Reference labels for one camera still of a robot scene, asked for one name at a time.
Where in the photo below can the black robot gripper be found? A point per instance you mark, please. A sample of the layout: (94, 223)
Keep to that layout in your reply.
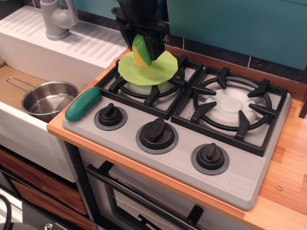
(141, 17)

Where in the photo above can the toy corncob with green husk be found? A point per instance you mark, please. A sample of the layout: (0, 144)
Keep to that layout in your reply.
(141, 55)

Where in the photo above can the green toy cucumber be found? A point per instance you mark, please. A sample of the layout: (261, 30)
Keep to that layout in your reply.
(82, 103)

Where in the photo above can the light green plastic plate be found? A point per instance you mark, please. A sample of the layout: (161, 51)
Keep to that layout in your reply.
(161, 70)

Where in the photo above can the white toy sink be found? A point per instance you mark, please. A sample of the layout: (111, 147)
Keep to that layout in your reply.
(40, 77)

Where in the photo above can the stainless steel pot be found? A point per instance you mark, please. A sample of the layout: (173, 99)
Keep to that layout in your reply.
(46, 100)

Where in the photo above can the black left burner grate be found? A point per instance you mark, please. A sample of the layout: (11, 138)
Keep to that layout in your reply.
(159, 100)

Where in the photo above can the black burner grate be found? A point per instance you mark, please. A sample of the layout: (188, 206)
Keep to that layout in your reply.
(232, 109)
(159, 100)

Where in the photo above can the black left stove knob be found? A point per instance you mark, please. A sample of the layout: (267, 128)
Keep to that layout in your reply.
(110, 118)

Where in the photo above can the black stove knob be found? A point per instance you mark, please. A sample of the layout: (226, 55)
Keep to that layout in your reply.
(110, 118)
(157, 137)
(210, 159)

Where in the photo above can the grey toy faucet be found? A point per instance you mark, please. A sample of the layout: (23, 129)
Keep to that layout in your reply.
(57, 21)

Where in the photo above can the black middle stove knob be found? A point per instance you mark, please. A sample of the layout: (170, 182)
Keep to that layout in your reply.
(157, 137)

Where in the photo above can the grey toy stovetop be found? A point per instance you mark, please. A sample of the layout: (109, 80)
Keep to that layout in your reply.
(238, 185)

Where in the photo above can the black right burner grate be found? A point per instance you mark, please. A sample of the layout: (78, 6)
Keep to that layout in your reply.
(232, 109)

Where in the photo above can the black right stove knob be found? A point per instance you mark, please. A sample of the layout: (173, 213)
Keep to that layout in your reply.
(210, 159)

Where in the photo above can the toy oven door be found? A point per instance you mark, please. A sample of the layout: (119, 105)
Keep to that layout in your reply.
(134, 203)

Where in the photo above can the wooden drawer fronts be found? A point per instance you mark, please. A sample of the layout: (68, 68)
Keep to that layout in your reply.
(51, 193)

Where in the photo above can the black oven door handle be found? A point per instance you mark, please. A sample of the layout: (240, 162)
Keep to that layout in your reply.
(190, 223)

